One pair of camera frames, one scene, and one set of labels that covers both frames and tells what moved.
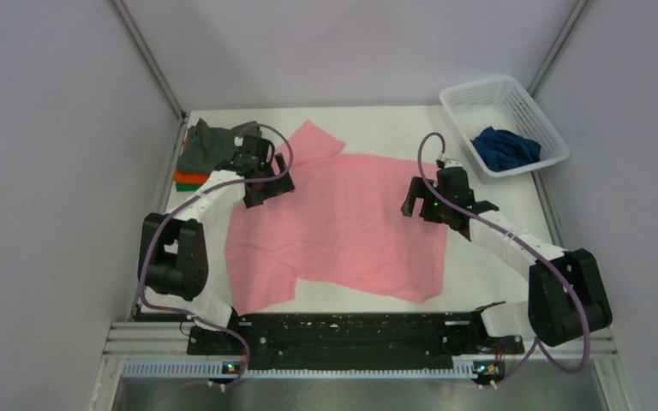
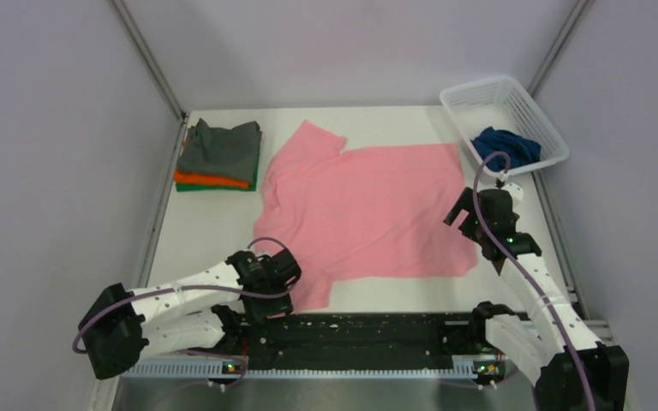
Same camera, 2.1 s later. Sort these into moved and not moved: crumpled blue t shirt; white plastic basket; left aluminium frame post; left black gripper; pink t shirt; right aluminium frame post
Moved: left black gripper; pink t shirt
Not moved: crumpled blue t shirt; white plastic basket; left aluminium frame post; right aluminium frame post
